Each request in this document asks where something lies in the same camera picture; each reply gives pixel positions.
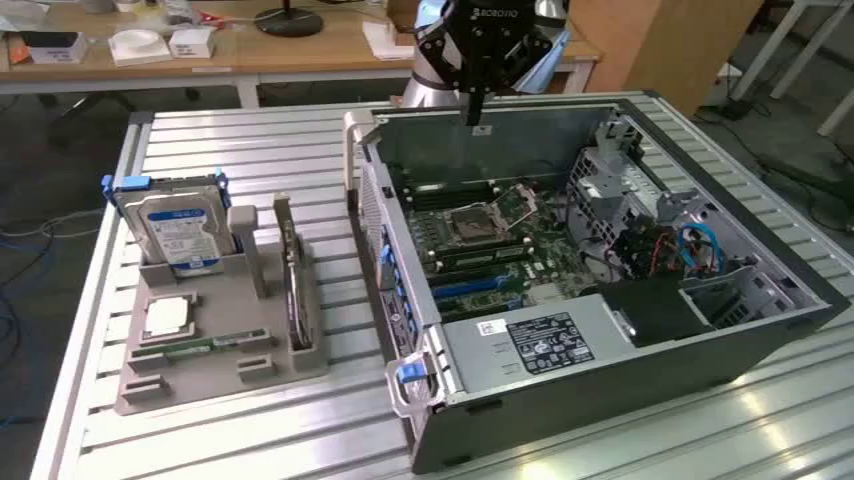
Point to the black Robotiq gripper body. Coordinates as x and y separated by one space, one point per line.
490 25

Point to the low-profile graphics card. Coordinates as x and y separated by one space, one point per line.
296 300

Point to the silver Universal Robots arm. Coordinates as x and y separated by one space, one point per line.
427 95

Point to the wooden cabinet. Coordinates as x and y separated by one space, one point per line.
667 50

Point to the black round monitor stand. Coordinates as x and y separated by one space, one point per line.
288 24

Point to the wooden desk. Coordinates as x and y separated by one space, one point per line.
267 55

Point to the metal socket cover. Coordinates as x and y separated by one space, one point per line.
517 205

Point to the CPU socket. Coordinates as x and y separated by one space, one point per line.
470 220

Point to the black power adapter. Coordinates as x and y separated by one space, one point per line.
734 110

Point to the perforated metal drive cage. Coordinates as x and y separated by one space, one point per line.
594 220

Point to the white labelled box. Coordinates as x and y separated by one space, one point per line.
190 45

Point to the black RAM stick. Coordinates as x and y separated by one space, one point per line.
481 255

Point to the green motherboard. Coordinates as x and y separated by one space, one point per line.
541 250

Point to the blue expansion slot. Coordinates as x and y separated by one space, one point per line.
467 287

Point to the white box with tape roll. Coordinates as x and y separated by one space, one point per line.
140 50

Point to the small silver heatsink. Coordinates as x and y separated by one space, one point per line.
549 294

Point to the white tape roll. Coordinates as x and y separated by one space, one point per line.
127 5

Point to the black floor stand base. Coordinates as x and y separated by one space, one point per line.
814 175

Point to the hard disk in blue caddy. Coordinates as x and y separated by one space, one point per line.
176 235

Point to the grey cup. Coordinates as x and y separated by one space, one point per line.
99 6

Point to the black chair base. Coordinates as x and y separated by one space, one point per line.
87 107

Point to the grey printed parts rack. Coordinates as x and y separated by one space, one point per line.
220 300

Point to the white box with black top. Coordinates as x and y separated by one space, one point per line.
56 52

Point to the grey power supply unit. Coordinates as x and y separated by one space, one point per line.
481 360

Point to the metal disk bay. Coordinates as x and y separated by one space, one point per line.
767 295

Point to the blue case latch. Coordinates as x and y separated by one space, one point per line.
409 374

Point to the small orange box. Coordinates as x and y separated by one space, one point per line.
19 54

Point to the clear plastic bag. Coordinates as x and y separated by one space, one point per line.
23 15

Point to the silver CPU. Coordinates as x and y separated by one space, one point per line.
166 317

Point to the green RAM stick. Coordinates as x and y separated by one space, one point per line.
200 344

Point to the black open PC case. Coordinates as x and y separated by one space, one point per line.
601 400

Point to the white table frame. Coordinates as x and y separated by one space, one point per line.
767 50

